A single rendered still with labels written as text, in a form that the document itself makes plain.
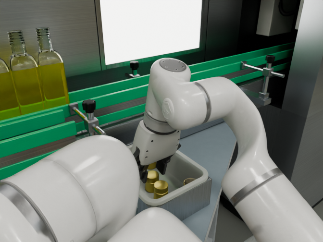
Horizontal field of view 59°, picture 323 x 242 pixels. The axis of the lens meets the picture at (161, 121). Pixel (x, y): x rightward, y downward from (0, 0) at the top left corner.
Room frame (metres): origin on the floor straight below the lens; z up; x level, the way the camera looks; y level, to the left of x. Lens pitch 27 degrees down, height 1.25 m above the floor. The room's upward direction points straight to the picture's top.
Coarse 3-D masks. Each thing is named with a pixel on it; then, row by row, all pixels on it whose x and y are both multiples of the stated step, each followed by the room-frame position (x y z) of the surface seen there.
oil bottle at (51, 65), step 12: (36, 60) 0.64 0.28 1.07; (48, 60) 0.64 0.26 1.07; (60, 60) 0.65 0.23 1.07; (48, 72) 0.63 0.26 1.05; (60, 72) 0.65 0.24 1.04; (48, 84) 0.63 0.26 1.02; (60, 84) 0.65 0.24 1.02; (48, 96) 0.63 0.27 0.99; (60, 96) 0.65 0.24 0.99; (48, 108) 0.63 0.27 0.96
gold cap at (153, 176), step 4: (148, 172) 0.57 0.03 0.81; (152, 172) 0.57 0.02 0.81; (156, 172) 0.57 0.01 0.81; (148, 176) 0.56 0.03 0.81; (152, 176) 0.56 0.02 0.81; (156, 176) 0.56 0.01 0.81; (148, 180) 0.55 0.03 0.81; (152, 180) 0.55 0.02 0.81; (156, 180) 0.55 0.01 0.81; (148, 184) 0.55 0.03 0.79; (152, 184) 0.55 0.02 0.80; (148, 188) 0.55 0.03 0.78; (152, 188) 0.55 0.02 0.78; (152, 192) 0.55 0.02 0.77
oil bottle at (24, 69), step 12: (12, 60) 0.60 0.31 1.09; (24, 60) 0.61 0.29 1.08; (12, 72) 0.59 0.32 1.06; (24, 72) 0.60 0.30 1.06; (36, 72) 0.61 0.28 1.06; (24, 84) 0.60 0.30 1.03; (36, 84) 0.61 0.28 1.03; (24, 96) 0.59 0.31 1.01; (36, 96) 0.61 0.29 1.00; (24, 108) 0.59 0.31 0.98; (36, 108) 0.61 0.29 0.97
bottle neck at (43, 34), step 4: (36, 28) 0.66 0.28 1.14; (40, 28) 0.67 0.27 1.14; (44, 28) 0.67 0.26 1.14; (48, 28) 0.66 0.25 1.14; (36, 32) 0.66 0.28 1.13; (40, 32) 0.65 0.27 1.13; (44, 32) 0.65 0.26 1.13; (48, 32) 0.66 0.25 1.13; (40, 36) 0.65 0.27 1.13; (44, 36) 0.65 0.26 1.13; (48, 36) 0.66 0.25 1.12; (40, 40) 0.65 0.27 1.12; (44, 40) 0.65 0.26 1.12; (48, 40) 0.66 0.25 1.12; (40, 44) 0.65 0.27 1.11; (44, 44) 0.65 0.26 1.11; (48, 44) 0.65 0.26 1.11; (40, 48) 0.65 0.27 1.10; (44, 48) 0.65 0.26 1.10; (48, 48) 0.65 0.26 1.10; (52, 48) 0.67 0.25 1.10
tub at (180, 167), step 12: (132, 144) 0.66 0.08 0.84; (180, 156) 0.61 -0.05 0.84; (156, 168) 0.65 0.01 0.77; (168, 168) 0.64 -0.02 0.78; (180, 168) 0.60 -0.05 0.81; (192, 168) 0.57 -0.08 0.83; (168, 180) 0.60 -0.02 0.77; (180, 180) 0.59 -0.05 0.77; (204, 180) 0.51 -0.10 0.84; (144, 192) 0.55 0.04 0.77; (168, 192) 0.55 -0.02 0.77; (180, 192) 0.47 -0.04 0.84; (156, 204) 0.44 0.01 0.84
